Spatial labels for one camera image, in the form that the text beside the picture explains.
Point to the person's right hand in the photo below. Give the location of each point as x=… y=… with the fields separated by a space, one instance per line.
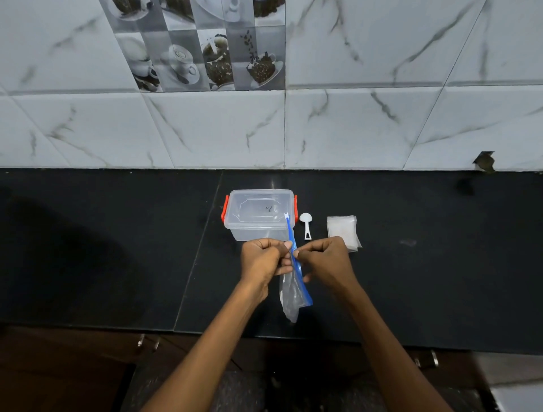
x=331 y=263

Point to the clear plastic container red latches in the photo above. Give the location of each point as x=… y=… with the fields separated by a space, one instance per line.
x=258 y=214

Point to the person's left hand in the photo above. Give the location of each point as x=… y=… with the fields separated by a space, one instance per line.
x=256 y=263

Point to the dark wooden cabinet door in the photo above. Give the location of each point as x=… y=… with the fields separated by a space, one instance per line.
x=63 y=369

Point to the person's right thumb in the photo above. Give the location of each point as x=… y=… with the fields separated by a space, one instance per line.
x=303 y=253

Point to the person's left forearm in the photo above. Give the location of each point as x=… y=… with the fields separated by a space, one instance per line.
x=212 y=352

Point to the person's left thumb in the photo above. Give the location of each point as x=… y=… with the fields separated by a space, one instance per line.
x=281 y=247

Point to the stack of small clear bags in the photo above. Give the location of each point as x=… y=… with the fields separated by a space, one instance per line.
x=342 y=231

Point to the white plastic spoon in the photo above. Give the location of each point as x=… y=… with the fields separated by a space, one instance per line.
x=306 y=220

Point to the person's right forearm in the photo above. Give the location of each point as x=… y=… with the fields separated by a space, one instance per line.
x=390 y=352

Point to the clear zip bag blue slider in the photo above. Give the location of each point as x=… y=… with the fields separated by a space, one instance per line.
x=293 y=297

